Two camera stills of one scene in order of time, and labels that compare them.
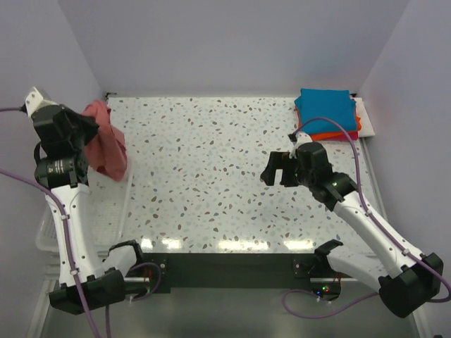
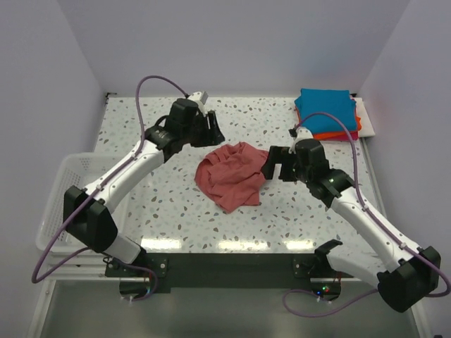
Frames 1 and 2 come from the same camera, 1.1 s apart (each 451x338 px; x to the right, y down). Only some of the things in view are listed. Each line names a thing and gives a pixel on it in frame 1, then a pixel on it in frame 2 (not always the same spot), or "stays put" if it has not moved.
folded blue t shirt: [335, 104] stays put
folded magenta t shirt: [352, 134] stays put
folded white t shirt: [366, 129] stays put
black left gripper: [89, 122] -> [212, 136]
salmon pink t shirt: [106, 151] -> [230, 175]
